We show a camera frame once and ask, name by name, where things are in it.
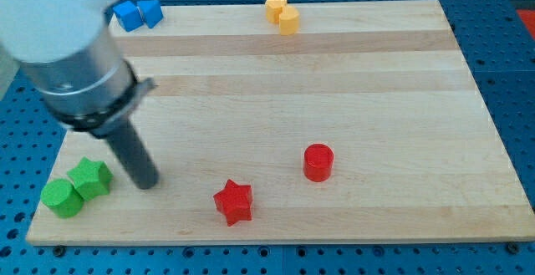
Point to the red cylinder block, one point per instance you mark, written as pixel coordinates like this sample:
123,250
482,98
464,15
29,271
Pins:
318,161

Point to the blue cube block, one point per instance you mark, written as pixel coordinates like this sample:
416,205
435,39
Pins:
128,16

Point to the red star block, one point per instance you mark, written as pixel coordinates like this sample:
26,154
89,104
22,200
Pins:
234,202

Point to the green cylinder block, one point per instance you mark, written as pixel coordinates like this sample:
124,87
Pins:
61,198

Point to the wooden board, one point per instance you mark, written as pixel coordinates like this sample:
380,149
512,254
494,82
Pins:
417,157

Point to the yellow hexagon block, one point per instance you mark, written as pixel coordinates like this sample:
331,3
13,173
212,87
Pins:
273,8

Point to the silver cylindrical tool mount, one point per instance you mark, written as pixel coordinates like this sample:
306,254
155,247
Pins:
94,90

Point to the red object at edge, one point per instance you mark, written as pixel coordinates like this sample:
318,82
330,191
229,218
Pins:
528,19

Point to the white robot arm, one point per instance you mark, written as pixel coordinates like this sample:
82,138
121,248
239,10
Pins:
66,50

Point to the green star block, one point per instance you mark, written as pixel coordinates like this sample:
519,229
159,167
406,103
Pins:
91,178

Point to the blue pentagon block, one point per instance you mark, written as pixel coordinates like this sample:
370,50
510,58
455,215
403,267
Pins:
151,12

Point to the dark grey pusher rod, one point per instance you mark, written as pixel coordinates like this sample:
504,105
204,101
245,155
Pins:
133,156

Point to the yellow cylinder block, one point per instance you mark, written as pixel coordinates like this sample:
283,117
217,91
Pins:
289,20

